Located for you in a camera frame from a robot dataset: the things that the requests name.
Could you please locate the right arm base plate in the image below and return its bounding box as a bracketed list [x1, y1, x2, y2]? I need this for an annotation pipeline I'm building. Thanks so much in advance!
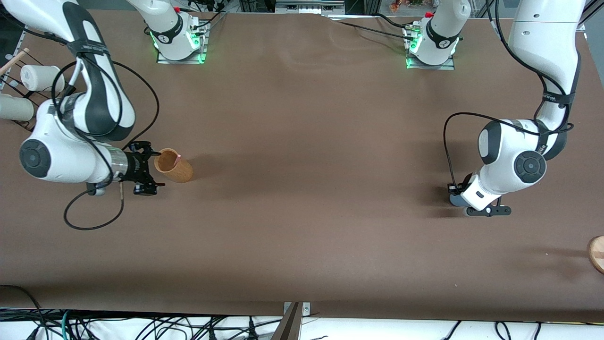
[156, 20, 209, 65]

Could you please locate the wooden rod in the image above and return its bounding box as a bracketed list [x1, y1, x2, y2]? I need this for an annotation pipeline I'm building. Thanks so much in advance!
[0, 47, 30, 76]

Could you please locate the grey equipment box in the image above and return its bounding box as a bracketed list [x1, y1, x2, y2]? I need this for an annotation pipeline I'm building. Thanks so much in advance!
[276, 0, 346, 15]

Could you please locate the aluminium frame rail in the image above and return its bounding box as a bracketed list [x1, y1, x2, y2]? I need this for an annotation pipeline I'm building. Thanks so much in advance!
[0, 33, 25, 90]
[578, 0, 604, 33]

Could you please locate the metal table bracket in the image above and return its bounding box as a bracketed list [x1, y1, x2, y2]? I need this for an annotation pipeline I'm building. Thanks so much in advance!
[283, 301, 311, 316]

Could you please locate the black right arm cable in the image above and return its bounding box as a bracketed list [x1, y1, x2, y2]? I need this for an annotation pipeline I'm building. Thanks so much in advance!
[51, 54, 160, 231]

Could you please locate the black wire cup rack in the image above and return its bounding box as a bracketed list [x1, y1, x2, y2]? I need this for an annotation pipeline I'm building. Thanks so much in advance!
[0, 28, 64, 133]

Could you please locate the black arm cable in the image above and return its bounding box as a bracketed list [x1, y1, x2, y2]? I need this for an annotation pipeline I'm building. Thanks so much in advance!
[51, 54, 160, 231]
[443, 0, 579, 190]

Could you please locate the round wooden disc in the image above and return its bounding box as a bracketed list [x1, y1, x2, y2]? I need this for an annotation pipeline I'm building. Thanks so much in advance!
[587, 235, 604, 274]

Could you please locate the white cup with label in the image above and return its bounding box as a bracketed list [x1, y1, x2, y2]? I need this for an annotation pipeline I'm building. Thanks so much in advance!
[20, 64, 65, 93]

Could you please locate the black base power cable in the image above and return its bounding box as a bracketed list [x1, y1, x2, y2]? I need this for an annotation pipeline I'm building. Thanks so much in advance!
[326, 13, 416, 44]

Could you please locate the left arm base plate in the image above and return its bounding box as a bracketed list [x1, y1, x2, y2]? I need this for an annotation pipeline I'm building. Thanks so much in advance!
[404, 24, 456, 71]

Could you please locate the bamboo cylinder cup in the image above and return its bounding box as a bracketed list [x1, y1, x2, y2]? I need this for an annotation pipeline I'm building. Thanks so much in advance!
[154, 148, 193, 184]

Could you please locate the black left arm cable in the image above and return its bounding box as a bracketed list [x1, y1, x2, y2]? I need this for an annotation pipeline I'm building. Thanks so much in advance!
[443, 0, 579, 190]

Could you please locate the plain white cup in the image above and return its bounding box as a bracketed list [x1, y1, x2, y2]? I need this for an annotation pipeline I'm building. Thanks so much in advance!
[0, 93, 34, 121]

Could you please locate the black floor cable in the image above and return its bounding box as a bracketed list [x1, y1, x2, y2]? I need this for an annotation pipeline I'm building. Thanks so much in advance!
[0, 285, 46, 340]

